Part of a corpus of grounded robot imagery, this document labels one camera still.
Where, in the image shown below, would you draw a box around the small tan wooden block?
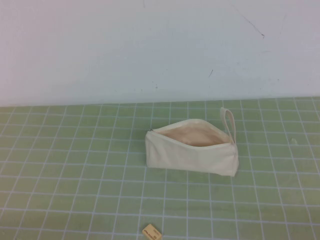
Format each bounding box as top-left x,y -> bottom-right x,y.
141,223 -> 161,237

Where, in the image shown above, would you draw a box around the cream canvas pencil case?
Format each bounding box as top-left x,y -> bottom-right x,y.
144,106 -> 240,179

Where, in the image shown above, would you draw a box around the green grid tablecloth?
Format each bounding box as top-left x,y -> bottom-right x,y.
0,96 -> 320,240

